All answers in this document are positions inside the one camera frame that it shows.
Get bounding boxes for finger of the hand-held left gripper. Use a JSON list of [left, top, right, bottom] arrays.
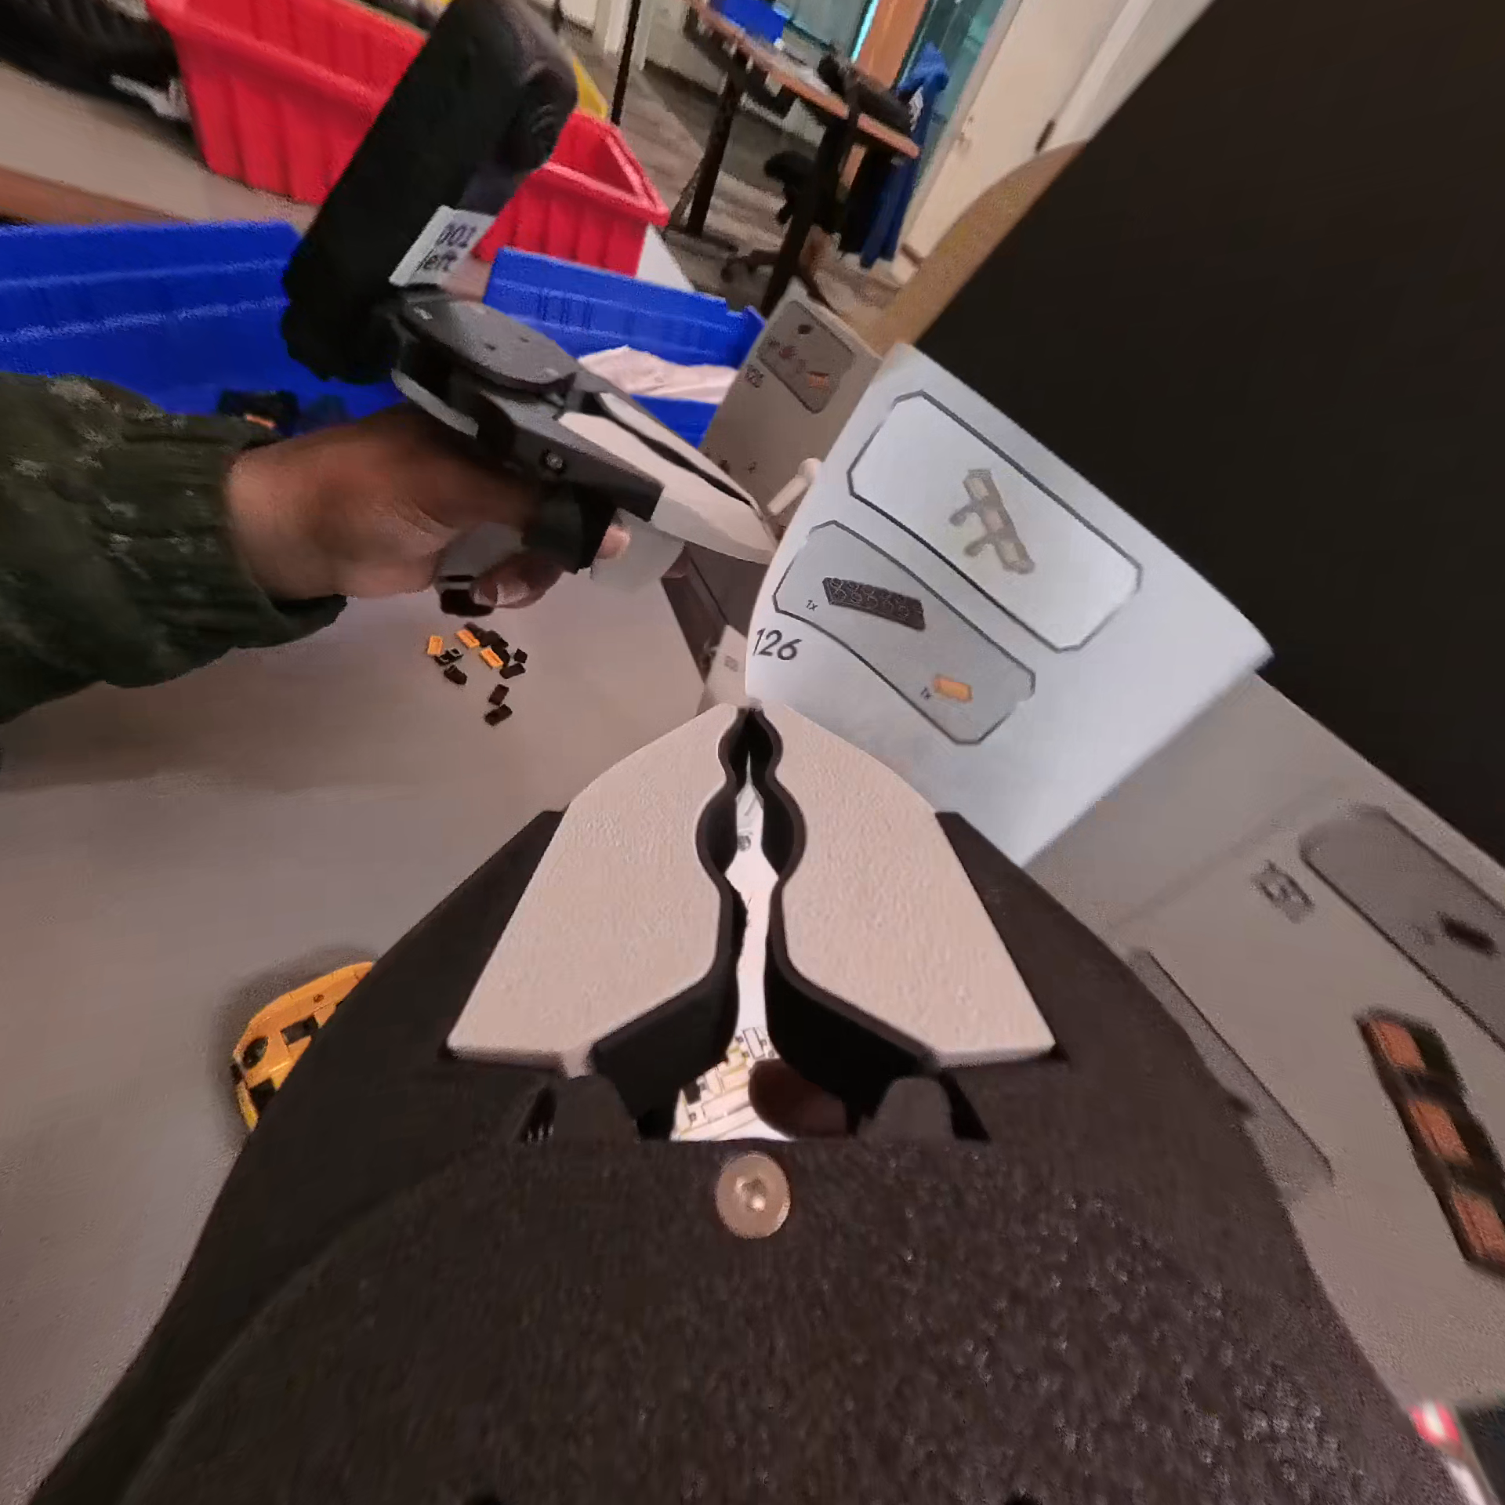
[[585, 391, 756, 505], [562, 409, 780, 569]]

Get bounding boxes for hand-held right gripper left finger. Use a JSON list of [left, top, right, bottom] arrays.
[[448, 702, 751, 1121]]

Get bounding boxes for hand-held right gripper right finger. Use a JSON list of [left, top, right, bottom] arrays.
[[758, 702, 1056, 1132]]

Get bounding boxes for lego instruction booklet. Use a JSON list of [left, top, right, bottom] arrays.
[[702, 299, 1505, 1412]]

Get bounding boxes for yellow lego car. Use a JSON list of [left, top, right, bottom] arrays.
[[232, 961, 376, 1130]]

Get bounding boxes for person's right hand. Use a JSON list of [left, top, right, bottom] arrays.
[[751, 1057, 851, 1138]]

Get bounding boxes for person's left hand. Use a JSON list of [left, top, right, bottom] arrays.
[[224, 403, 633, 615]]

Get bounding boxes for white paper sheets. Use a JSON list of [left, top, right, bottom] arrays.
[[579, 347, 745, 409]]

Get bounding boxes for red plastic bin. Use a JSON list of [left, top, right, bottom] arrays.
[[147, 0, 672, 280]]

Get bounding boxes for sticker sheet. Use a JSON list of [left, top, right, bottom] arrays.
[[679, 1044, 768, 1140]]

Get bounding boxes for pile of yellow black bricks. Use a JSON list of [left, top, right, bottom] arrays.
[[427, 623, 531, 727]]

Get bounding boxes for black office chair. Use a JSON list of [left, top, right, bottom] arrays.
[[720, 146, 851, 285]]

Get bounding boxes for grey office desk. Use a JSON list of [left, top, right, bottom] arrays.
[[685, 0, 924, 312]]

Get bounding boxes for blue jacket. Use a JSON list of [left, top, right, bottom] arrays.
[[868, 46, 957, 270]]

